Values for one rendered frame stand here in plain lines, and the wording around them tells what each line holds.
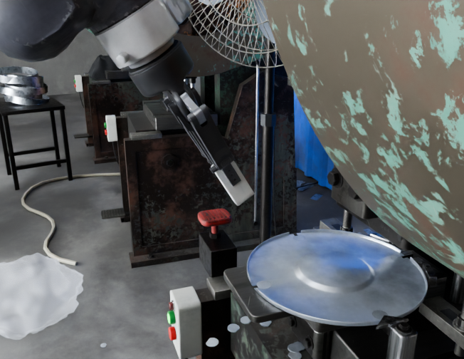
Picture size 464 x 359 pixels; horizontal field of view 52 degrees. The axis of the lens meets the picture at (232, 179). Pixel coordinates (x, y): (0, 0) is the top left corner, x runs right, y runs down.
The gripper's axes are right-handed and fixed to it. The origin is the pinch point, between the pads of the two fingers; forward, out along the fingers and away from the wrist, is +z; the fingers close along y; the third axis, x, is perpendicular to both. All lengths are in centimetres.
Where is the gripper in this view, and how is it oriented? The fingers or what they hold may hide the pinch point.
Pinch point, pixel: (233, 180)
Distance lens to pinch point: 66.6
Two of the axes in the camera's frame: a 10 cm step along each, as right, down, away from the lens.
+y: 3.6, 3.2, -8.8
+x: 8.0, -5.9, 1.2
